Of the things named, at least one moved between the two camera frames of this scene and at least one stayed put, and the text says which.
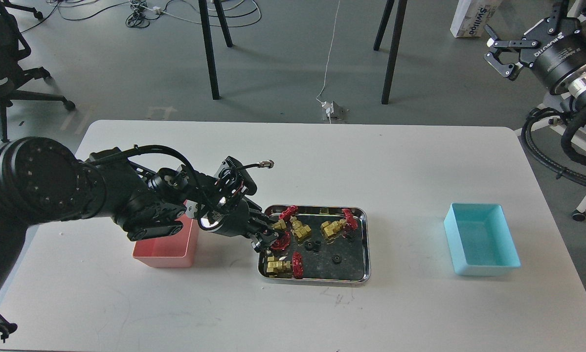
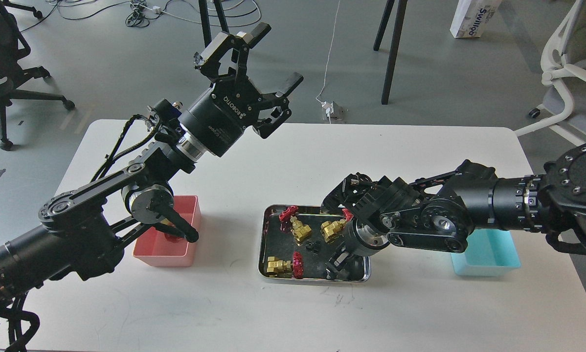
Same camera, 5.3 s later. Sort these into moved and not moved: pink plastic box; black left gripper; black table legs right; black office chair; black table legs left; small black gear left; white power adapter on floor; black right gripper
Moved: black left gripper; black right gripper
Not moved: white power adapter on floor; pink plastic box; black office chair; black table legs left; black table legs right; small black gear left
